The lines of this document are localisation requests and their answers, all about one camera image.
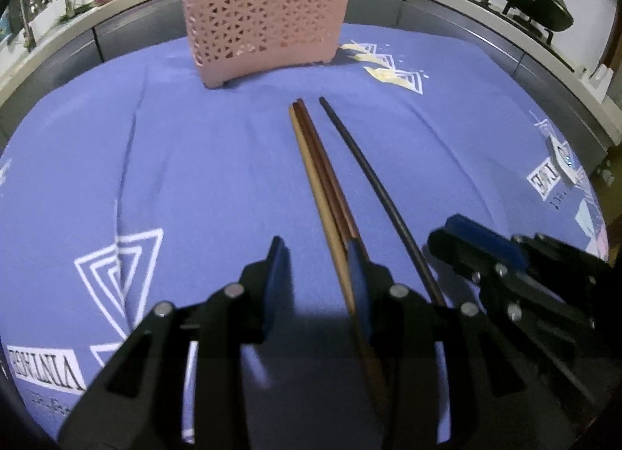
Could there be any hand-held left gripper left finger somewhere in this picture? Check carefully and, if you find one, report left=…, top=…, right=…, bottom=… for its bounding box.
left=58, top=236, right=292, bottom=450

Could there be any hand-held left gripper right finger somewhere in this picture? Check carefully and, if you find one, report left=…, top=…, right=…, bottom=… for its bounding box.
left=346, top=237, right=540, bottom=450

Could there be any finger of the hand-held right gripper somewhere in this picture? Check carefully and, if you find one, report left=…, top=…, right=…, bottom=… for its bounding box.
left=446, top=214, right=612, bottom=286
left=426, top=229, right=603, bottom=399

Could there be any black chopstick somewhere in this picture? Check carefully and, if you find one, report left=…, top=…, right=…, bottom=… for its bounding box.
left=318, top=96, right=448, bottom=307

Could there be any light tan chopstick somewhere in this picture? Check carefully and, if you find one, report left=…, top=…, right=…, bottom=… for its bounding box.
left=288, top=105, right=392, bottom=431

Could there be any reddish brown chopstick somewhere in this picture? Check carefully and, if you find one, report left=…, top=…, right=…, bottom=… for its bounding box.
left=293, top=98, right=361, bottom=243

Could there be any pink perforated plastic basket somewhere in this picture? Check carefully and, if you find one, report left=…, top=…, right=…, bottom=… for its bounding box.
left=179, top=0, right=353, bottom=90

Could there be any blue printed tablecloth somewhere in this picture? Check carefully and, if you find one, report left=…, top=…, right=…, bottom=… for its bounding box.
left=0, top=22, right=610, bottom=450

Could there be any black burner grate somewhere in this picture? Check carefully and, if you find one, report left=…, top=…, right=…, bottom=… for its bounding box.
left=503, top=2, right=555, bottom=42

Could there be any curved steel faucet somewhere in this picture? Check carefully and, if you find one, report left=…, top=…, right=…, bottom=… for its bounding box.
left=12, top=0, right=38, bottom=53

